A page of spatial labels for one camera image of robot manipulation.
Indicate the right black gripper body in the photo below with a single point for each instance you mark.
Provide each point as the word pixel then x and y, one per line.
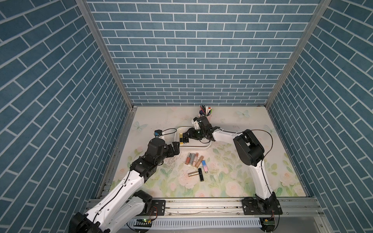
pixel 200 134

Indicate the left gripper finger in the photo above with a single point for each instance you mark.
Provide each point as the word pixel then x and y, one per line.
pixel 169 151
pixel 176 148

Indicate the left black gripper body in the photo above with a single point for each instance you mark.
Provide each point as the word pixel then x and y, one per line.
pixel 158 159

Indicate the white plastic storage box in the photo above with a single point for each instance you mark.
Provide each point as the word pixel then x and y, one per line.
pixel 192 144

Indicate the gold black lipstick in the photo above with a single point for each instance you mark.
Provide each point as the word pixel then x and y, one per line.
pixel 181 138

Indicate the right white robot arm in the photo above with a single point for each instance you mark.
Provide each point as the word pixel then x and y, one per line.
pixel 250 151

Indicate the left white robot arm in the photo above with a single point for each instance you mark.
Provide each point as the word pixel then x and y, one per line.
pixel 126 200

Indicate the tan lipstick tube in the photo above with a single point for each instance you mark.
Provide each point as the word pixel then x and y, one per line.
pixel 198 163

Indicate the silver gold lipstick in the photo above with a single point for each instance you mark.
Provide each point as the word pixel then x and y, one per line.
pixel 193 173

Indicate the blue pink lipstick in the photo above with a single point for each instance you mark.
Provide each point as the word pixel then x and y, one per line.
pixel 205 166

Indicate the black lipstick front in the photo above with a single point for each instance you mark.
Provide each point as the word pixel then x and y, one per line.
pixel 200 173

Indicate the pens in cup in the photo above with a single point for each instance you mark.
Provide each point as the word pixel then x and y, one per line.
pixel 205 111

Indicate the red lip gloss tube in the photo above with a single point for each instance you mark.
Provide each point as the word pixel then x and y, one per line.
pixel 188 159

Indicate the silver lip gloss tube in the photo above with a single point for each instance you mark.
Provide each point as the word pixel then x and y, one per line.
pixel 192 156

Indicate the pink lip gloss tube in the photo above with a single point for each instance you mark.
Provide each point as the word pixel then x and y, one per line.
pixel 195 159

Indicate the floral table mat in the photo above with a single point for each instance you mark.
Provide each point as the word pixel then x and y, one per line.
pixel 227 175

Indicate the left green circuit board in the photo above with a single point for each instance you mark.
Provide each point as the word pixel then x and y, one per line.
pixel 147 223

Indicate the green circuit board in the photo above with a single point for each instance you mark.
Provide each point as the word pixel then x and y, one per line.
pixel 147 223
pixel 268 225

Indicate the right green circuit board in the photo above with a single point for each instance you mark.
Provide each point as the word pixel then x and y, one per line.
pixel 268 225

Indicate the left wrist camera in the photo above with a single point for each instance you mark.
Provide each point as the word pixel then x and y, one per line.
pixel 158 134

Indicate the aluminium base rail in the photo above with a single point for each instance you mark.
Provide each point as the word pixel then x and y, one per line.
pixel 234 207

